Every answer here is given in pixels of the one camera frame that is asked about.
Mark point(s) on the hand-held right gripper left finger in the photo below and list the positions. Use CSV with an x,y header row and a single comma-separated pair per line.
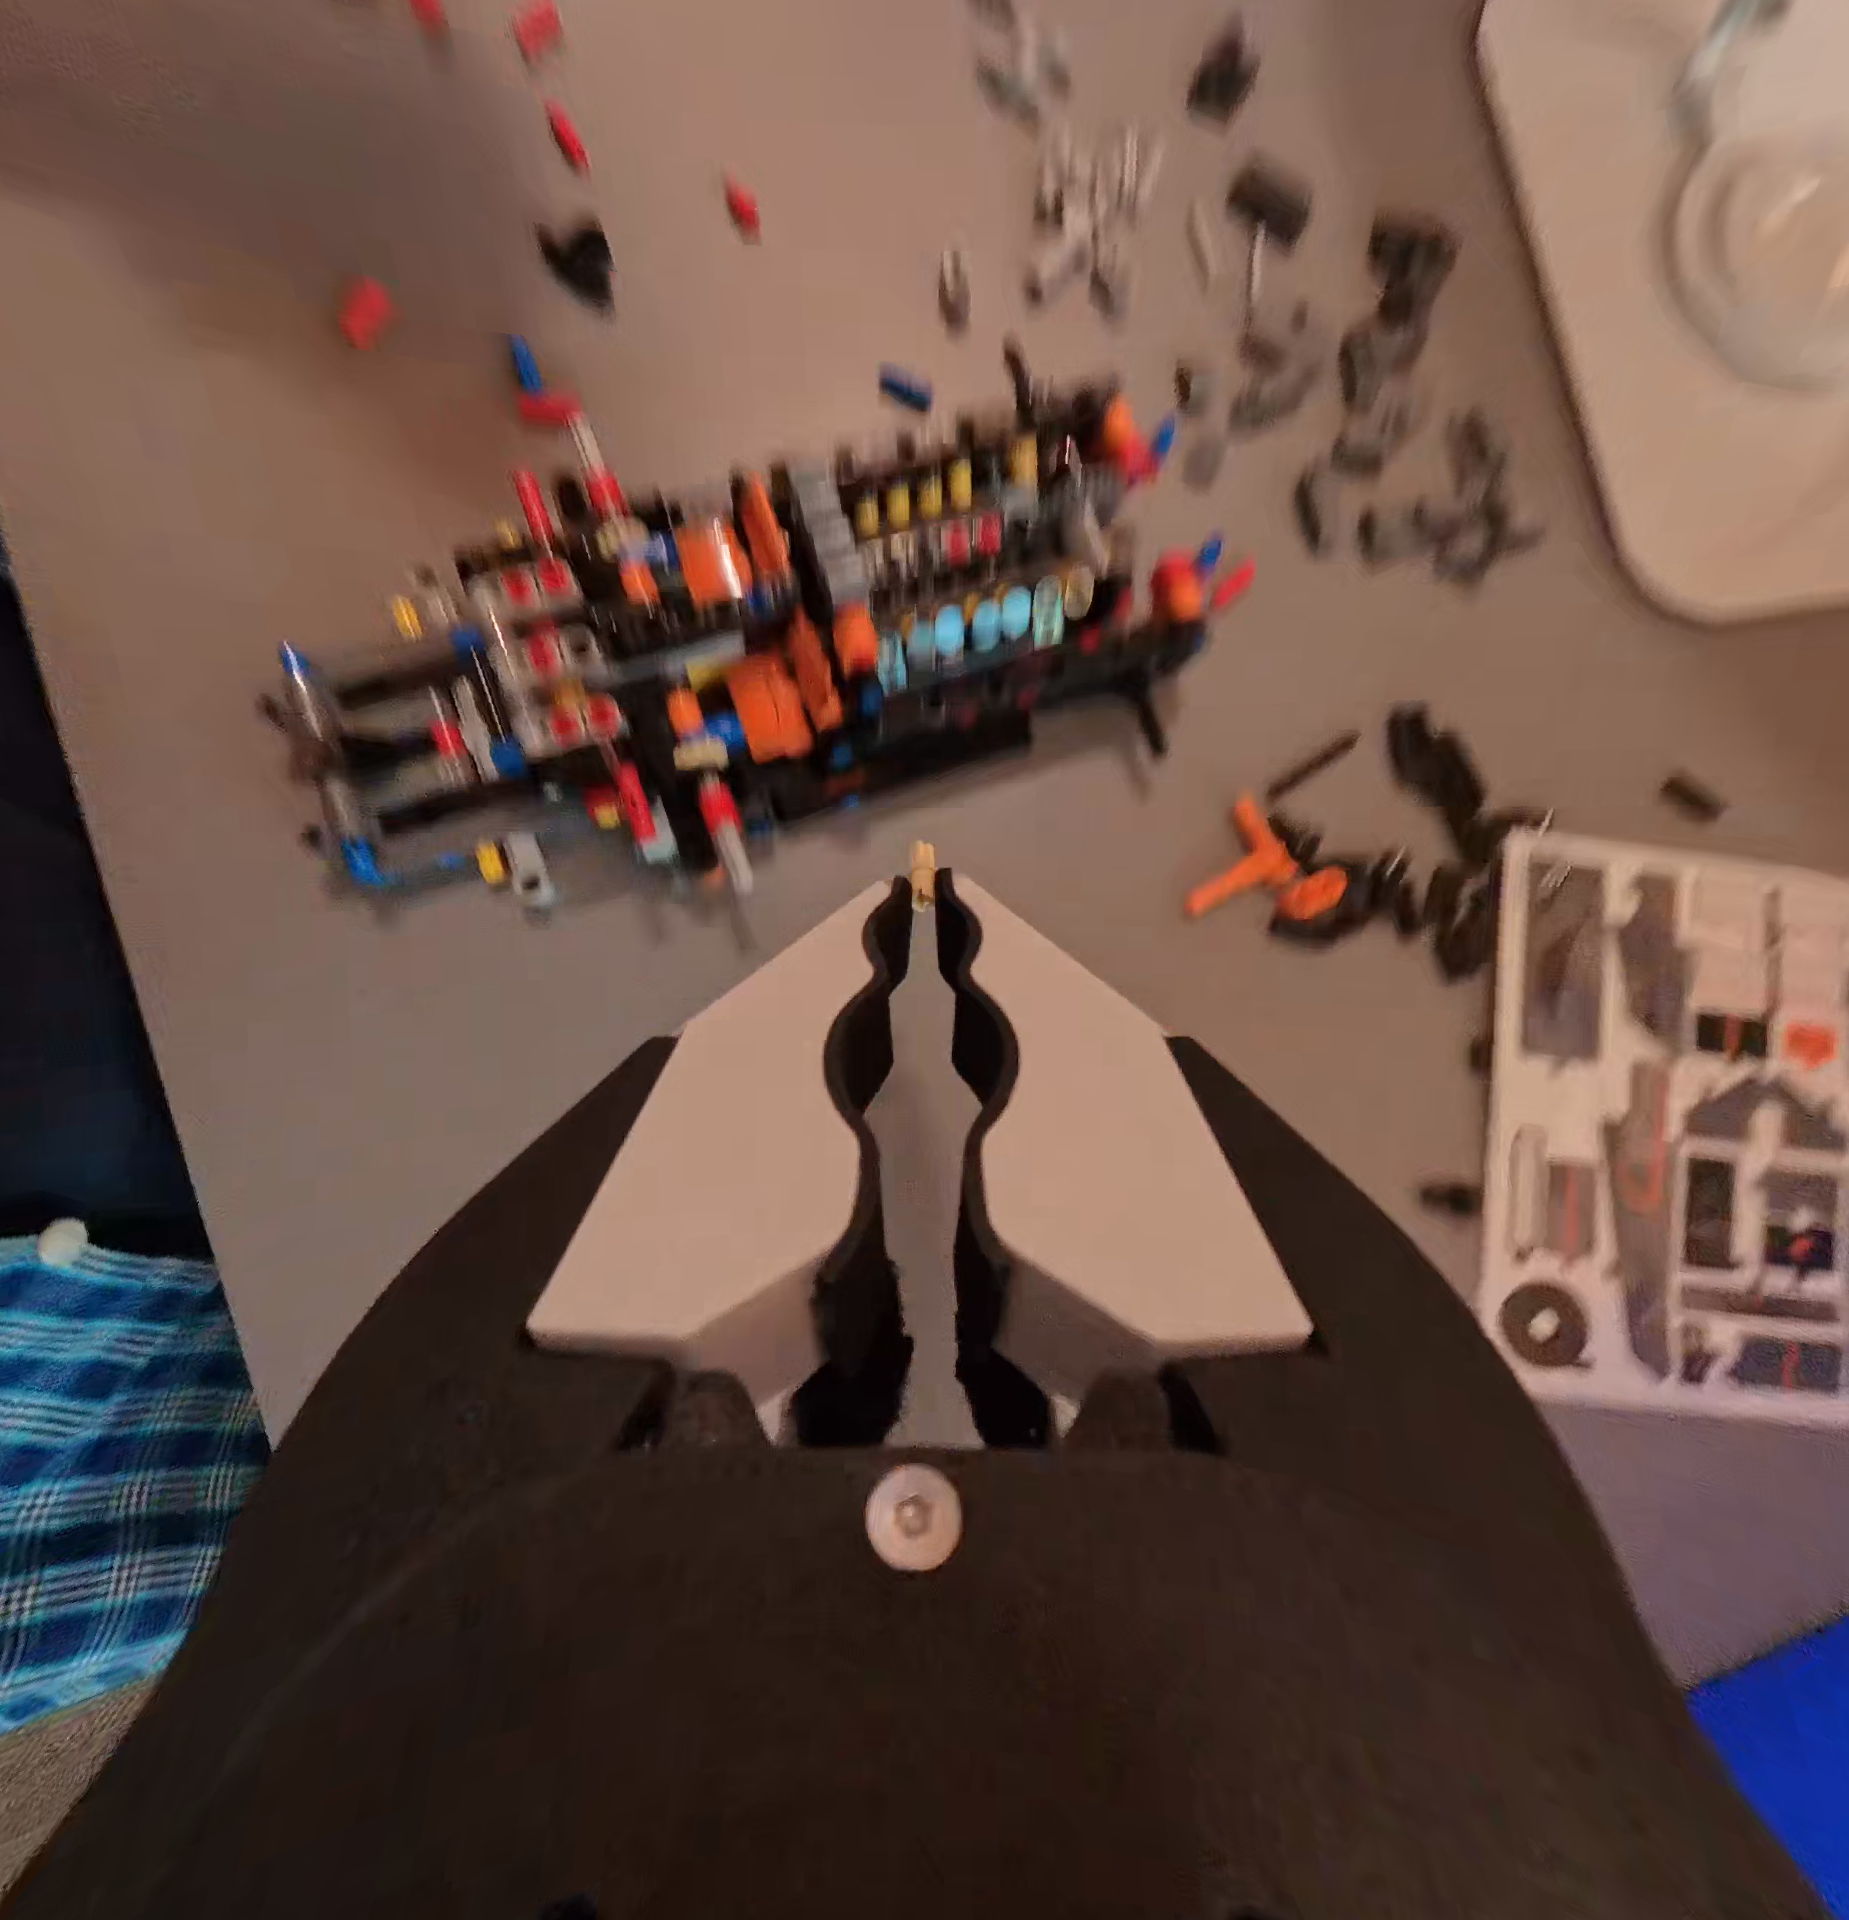
x,y
684,1200

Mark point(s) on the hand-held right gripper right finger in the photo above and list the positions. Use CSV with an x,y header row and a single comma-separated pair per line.
x,y
1134,1200

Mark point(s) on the tan lego pin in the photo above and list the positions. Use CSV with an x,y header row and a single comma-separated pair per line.
x,y
921,868

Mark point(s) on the small orange lego liftarm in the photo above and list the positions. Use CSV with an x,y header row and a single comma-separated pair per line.
x,y
1310,896

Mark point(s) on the orange lego cross piece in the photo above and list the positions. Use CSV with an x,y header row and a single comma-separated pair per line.
x,y
1239,864

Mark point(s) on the pile of black lego pins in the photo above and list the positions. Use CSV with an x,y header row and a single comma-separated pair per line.
x,y
1444,782

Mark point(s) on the lego sticker sheet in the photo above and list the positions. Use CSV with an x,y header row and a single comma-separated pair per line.
x,y
1735,1170

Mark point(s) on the blue lego pin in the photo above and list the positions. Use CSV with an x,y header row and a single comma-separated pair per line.
x,y
522,362
904,386

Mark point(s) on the black lego T connector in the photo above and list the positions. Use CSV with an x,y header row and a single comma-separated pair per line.
x,y
576,258

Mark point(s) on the blue plaid shirt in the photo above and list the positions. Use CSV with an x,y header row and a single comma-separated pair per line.
x,y
98,1426

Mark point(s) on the dark trousers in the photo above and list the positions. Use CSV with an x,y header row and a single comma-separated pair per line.
x,y
40,900

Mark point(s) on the blue plastic bin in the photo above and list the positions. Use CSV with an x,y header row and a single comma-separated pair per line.
x,y
1810,1770

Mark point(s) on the pile of dark curved panels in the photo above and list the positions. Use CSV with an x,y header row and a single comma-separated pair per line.
x,y
1405,346

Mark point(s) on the white book stand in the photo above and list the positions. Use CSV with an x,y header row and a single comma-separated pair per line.
x,y
1584,301

